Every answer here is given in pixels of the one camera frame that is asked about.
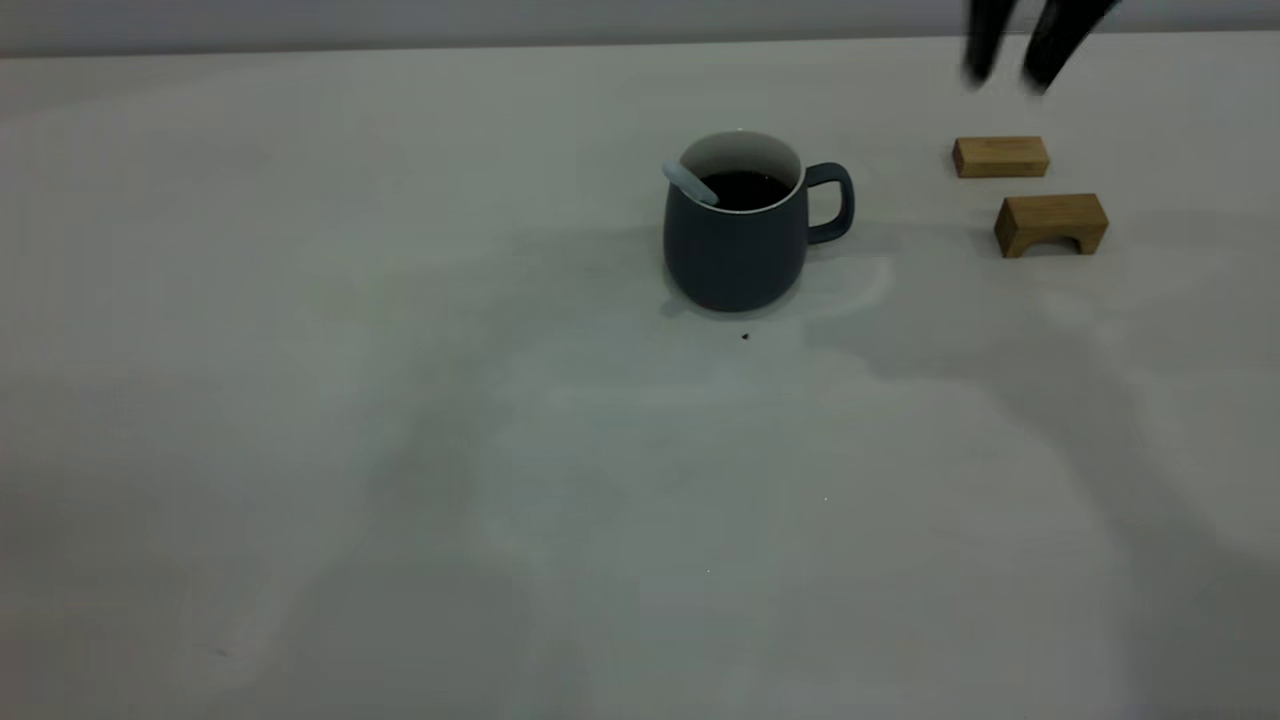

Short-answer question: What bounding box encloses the dark grey ceramic mug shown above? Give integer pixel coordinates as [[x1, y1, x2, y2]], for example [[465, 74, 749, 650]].
[[662, 130, 856, 313]]

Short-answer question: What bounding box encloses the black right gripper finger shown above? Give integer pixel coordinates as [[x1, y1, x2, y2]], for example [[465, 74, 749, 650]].
[[963, 0, 1016, 86], [1025, 0, 1121, 93]]

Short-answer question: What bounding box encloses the spoon with pale blue handle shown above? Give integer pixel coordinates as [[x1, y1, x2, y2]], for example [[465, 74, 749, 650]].
[[663, 160, 720, 207]]

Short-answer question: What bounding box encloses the arched wooden block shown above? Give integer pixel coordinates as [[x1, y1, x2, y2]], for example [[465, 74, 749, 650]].
[[993, 194, 1109, 260]]

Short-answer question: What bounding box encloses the dark coffee liquid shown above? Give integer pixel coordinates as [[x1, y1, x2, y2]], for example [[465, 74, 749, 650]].
[[700, 171, 793, 212]]

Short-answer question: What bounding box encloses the flat rectangular wooden block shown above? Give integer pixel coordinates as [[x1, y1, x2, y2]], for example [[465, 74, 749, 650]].
[[952, 137, 1050, 180]]

